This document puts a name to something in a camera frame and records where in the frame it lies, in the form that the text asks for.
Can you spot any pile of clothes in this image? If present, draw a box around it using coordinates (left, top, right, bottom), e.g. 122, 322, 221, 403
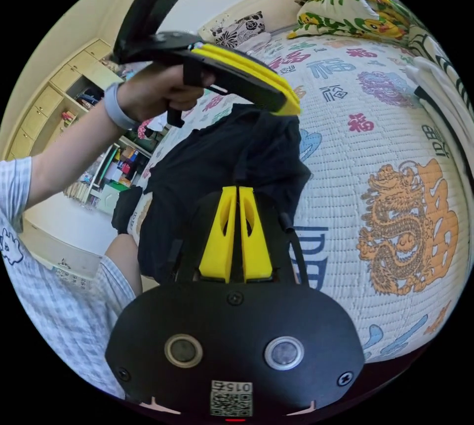
404, 24, 474, 183

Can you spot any duck print rolled blanket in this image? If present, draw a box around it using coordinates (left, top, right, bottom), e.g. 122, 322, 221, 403
287, 0, 412, 43

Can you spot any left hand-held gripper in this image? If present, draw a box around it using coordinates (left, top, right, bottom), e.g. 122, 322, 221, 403
113, 30, 303, 128

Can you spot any person's left forearm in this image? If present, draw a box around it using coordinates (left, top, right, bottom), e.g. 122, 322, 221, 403
25, 81, 141, 211

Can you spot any bed with printed quilt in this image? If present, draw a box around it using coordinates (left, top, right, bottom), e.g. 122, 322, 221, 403
125, 24, 472, 363

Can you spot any person's body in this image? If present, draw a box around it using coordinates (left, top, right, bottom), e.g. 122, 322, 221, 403
0, 156, 146, 400

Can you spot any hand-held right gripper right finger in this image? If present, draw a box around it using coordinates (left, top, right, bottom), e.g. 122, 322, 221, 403
238, 185, 274, 282

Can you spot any black and white floral pillow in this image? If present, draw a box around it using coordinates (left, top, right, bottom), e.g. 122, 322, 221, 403
210, 11, 267, 49

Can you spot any person's left hand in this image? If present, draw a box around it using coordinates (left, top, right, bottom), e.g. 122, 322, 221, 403
118, 62, 216, 125

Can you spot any black short sleeve shirt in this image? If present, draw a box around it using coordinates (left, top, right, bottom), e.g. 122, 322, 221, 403
111, 103, 313, 289

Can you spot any cluttered shelf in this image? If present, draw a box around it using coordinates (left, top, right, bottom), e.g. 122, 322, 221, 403
62, 116, 157, 213

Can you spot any light wooden cupboard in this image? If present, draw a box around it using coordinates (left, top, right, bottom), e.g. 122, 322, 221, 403
6, 38, 125, 163

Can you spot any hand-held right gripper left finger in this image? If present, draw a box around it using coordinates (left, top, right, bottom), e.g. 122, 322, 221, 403
198, 185, 237, 284

